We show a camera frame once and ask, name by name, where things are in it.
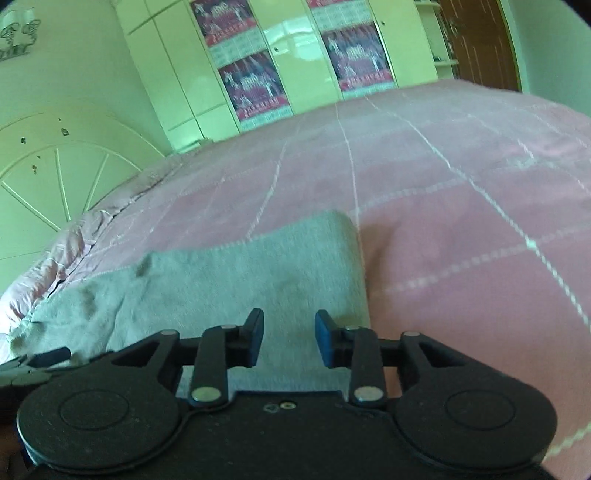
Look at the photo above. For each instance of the bed with pink checked sheet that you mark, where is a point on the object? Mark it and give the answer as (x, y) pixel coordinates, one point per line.
(438, 207)

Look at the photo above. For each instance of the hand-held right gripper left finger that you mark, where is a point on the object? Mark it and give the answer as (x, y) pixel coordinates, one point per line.
(254, 339)

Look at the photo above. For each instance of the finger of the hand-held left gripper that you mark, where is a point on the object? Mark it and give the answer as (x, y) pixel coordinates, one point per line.
(25, 377)
(51, 357)

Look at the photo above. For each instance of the grey pants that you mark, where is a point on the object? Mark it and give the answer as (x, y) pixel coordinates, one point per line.
(258, 277)

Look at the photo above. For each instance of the pink pillow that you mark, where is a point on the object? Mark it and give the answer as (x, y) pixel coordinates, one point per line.
(143, 182)
(51, 272)

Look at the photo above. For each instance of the cream glossy wardrobe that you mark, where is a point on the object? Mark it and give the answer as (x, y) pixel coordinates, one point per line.
(291, 50)

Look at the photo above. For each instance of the brown wooden door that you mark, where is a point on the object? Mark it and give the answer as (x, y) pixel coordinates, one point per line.
(482, 41)

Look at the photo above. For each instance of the cream wooden headboard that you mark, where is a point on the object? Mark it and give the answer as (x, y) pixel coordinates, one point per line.
(51, 184)

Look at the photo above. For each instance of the red calendar wall poster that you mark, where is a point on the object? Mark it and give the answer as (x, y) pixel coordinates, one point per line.
(360, 60)
(226, 27)
(256, 90)
(339, 11)

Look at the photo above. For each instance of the cream corner shelf unit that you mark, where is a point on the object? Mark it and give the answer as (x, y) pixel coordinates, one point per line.
(438, 41)

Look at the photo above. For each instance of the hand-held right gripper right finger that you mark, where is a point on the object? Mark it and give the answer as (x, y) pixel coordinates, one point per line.
(325, 339)

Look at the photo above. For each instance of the grey wall decoration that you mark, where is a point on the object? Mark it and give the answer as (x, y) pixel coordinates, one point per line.
(18, 34)

